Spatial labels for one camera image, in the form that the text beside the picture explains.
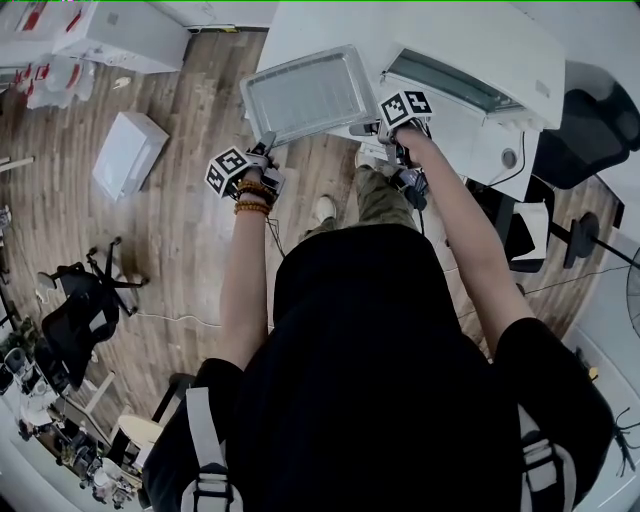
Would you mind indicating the cluttered white workbench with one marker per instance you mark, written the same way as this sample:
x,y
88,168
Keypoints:
x,y
40,440

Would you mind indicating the person's right white shoe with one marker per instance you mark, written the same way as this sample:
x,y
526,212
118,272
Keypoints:
x,y
365,160

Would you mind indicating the person's camouflage trousers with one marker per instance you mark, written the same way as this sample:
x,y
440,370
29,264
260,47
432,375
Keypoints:
x,y
380,200

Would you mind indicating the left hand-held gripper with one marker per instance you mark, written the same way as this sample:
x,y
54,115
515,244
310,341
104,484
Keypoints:
x,y
227,170

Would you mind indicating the white water dispenser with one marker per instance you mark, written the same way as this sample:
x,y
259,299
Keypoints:
x,y
130,35

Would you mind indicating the crumpled white paper scrap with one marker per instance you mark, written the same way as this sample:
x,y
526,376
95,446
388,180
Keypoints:
x,y
122,83

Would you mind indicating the person's white shoe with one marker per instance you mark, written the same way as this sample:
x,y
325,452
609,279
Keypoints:
x,y
365,160
326,207

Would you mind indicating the black mesh high-back chair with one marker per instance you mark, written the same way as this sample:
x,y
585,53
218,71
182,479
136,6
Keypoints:
x,y
590,140

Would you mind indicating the wooden stick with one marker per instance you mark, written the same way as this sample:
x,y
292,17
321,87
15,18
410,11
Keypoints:
x,y
17,164

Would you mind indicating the person's left forearm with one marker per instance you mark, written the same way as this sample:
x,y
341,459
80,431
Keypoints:
x,y
245,280

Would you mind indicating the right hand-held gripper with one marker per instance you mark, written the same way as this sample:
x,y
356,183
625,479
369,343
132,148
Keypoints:
x,y
405,107

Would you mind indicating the clear jug with red label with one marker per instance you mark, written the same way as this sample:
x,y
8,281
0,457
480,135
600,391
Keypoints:
x,y
72,82
35,90

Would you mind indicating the white cloth bag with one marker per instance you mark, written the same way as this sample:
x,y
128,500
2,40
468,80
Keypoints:
x,y
532,225

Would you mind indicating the person's black shirt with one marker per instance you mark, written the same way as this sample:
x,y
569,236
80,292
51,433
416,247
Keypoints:
x,y
375,375

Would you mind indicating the white desk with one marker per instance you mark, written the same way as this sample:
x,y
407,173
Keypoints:
x,y
310,25

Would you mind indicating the white cardboard box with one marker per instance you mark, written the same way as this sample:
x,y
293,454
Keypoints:
x,y
130,155

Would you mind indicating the silver metal baking tray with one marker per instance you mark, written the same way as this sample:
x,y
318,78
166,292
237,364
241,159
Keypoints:
x,y
252,82

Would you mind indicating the person's left white shoe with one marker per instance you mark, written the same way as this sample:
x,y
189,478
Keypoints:
x,y
326,207

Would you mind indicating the person's right forearm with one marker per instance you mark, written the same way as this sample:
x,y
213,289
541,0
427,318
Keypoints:
x,y
475,250

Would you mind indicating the black office swivel chair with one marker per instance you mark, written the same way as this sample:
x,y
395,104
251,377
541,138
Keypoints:
x,y
80,320

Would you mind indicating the white toaster oven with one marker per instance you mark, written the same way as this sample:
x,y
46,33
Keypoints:
x,y
475,40

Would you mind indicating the black standing fan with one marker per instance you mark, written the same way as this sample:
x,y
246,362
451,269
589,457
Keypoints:
x,y
582,240

